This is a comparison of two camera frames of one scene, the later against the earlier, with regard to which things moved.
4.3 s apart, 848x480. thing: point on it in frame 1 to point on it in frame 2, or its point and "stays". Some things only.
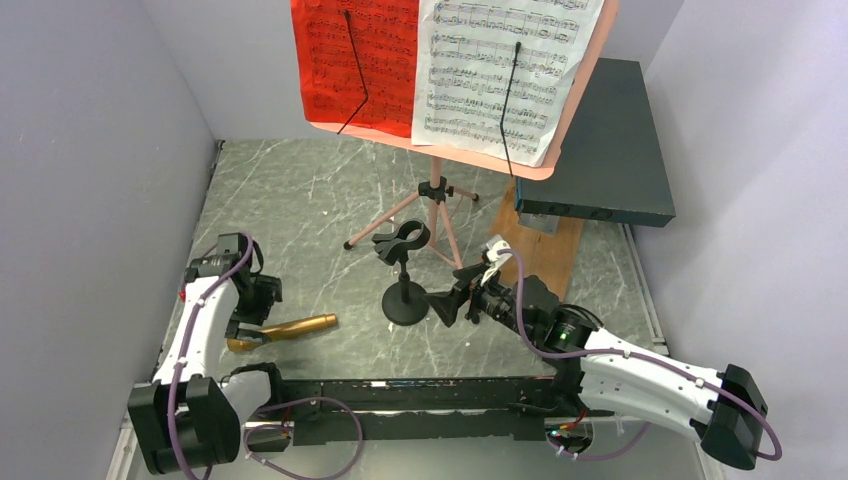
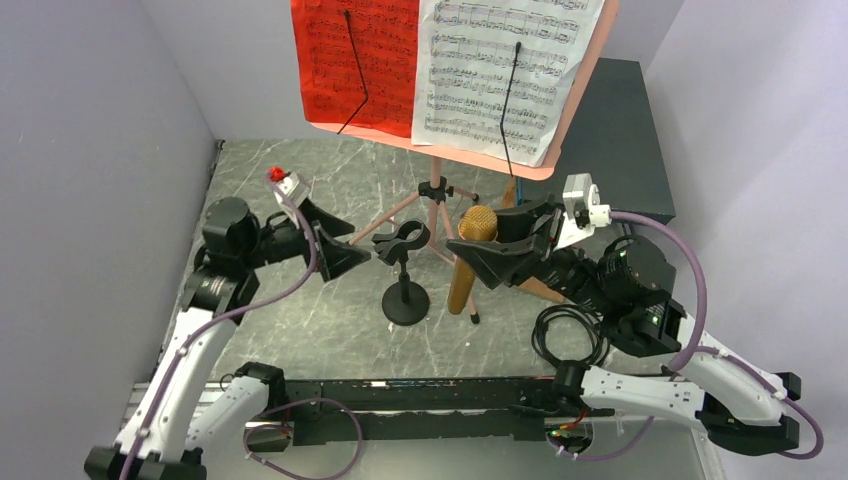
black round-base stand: x=406 y=302 stays
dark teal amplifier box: x=611 y=165 stays
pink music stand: x=434 y=191 stays
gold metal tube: x=287 y=329 to x=475 y=222
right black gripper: x=447 y=303 to x=518 y=250
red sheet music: x=386 y=38 stays
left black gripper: x=268 y=291 to x=332 y=256
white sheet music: x=465 y=54 stays
